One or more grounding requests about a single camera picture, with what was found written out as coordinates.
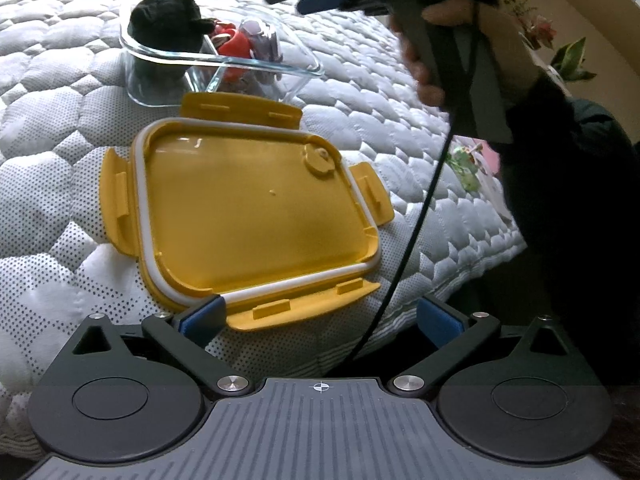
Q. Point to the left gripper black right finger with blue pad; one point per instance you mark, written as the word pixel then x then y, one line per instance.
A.
pixel 520 394

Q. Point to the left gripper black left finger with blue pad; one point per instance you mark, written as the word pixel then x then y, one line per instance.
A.
pixel 119 393

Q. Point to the black plush mouse toy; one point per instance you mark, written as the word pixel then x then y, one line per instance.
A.
pixel 169 25

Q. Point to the pink flower bouquet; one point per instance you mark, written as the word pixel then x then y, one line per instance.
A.
pixel 536 31

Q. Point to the white quilted mattress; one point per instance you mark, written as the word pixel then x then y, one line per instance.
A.
pixel 64 104

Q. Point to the red toy figure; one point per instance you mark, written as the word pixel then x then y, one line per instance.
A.
pixel 228 41

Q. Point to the small green toy figure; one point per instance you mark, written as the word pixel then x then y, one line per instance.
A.
pixel 463 164

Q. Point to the purple toy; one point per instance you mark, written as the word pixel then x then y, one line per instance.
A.
pixel 261 43

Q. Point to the clear glass food container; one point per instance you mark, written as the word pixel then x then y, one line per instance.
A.
pixel 156 78

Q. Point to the dark sleeved forearm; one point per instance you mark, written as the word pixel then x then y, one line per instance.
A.
pixel 571 177

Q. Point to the green leafy plant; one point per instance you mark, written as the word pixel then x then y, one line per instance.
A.
pixel 569 60

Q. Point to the yellow plastic container lid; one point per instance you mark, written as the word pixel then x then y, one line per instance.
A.
pixel 232 200

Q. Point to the person's hand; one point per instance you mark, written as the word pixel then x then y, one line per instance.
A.
pixel 516 68

